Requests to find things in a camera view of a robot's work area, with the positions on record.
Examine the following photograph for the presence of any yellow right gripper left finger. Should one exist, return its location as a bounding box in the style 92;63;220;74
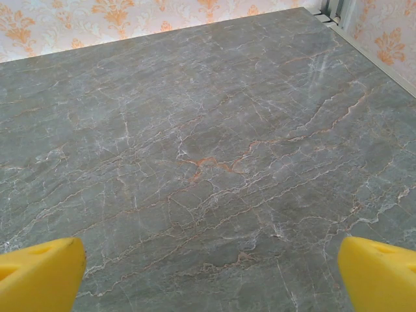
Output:
0;237;87;312

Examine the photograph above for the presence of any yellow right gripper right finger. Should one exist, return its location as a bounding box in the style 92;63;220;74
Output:
337;236;416;312

